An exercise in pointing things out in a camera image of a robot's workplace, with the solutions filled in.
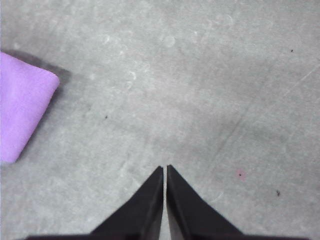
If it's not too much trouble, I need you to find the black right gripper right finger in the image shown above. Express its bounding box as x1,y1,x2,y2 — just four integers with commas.
166,164,247,240

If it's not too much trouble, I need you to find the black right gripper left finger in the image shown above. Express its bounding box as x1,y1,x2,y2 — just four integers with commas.
87,165,165,240

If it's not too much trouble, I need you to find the purple towel with grey hem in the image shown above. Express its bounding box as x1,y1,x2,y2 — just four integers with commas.
0,51,61,165

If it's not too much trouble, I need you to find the grey table cloth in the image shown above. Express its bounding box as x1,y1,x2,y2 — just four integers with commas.
0,0,320,240

